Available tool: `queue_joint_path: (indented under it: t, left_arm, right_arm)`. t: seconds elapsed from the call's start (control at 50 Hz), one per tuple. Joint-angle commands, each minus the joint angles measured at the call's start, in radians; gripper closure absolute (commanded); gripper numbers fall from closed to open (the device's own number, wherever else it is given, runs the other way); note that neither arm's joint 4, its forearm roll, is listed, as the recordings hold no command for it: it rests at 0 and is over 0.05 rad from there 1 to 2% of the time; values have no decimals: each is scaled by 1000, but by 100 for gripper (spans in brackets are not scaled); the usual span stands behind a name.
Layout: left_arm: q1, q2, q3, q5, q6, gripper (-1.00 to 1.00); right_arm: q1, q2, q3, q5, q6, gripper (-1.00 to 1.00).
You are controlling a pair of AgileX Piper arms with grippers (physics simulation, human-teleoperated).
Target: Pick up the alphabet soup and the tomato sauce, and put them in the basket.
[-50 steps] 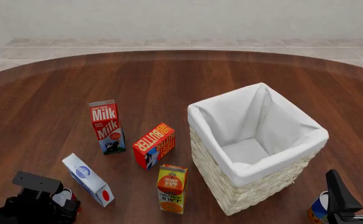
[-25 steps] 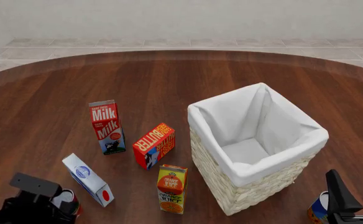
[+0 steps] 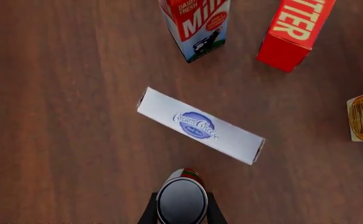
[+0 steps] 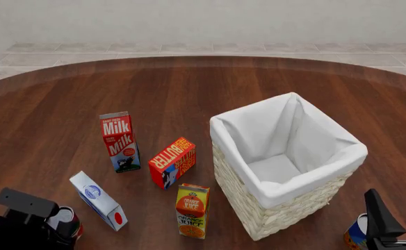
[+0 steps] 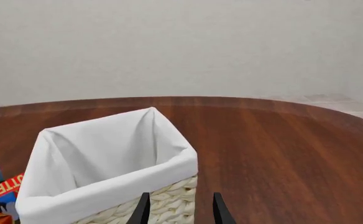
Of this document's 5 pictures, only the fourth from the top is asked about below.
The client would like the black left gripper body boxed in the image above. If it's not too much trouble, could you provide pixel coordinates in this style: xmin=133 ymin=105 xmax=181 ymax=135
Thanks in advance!
xmin=0 ymin=215 xmax=74 ymax=250

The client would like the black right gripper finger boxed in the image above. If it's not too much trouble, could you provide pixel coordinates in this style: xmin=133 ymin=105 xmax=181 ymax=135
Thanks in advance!
xmin=364 ymin=188 xmax=406 ymax=238

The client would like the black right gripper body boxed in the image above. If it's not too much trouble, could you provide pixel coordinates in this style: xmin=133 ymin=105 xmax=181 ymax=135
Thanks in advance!
xmin=366 ymin=233 xmax=406 ymax=250

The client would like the white woven basket with cloth liner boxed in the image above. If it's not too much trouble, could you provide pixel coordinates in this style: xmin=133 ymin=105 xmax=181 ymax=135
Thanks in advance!
xmin=209 ymin=92 xmax=369 ymax=242

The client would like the blue and yellow tin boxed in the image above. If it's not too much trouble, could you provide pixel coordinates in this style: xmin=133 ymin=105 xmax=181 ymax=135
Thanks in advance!
xmin=343 ymin=212 xmax=369 ymax=250

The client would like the dark flat plate on stalk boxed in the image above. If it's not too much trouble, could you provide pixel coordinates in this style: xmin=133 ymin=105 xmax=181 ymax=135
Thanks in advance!
xmin=0 ymin=187 xmax=60 ymax=219

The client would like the red and green tin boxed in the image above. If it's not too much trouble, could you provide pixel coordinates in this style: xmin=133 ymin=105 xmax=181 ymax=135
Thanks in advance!
xmin=46 ymin=206 xmax=84 ymax=242

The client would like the white and blue food box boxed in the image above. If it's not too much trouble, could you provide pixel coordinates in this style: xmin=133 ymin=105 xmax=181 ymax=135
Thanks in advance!
xmin=69 ymin=170 xmax=129 ymax=232

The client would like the red milk carton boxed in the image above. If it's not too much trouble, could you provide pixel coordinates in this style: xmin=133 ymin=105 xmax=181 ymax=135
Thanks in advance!
xmin=99 ymin=110 xmax=142 ymax=174

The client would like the red butter box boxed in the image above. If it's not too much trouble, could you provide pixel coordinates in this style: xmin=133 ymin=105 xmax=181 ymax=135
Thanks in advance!
xmin=147 ymin=136 xmax=197 ymax=190

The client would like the orange juice carton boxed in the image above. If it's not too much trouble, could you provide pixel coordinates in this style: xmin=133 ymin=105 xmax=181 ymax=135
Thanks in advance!
xmin=174 ymin=183 xmax=211 ymax=240

